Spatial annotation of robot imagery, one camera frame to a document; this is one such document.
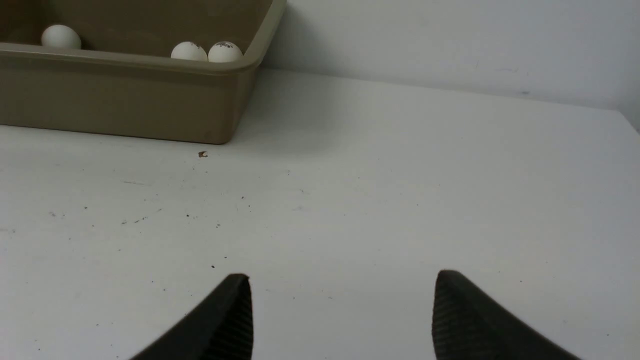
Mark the white ping-pong ball corner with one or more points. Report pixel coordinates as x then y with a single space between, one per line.
224 52

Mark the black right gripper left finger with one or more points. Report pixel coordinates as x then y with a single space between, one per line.
221 327

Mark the brown plastic storage bin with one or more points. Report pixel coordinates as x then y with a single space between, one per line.
123 81

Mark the white ping-pong ball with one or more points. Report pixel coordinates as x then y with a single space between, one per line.
188 50
61 36

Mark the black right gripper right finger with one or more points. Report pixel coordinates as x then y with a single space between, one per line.
467 324

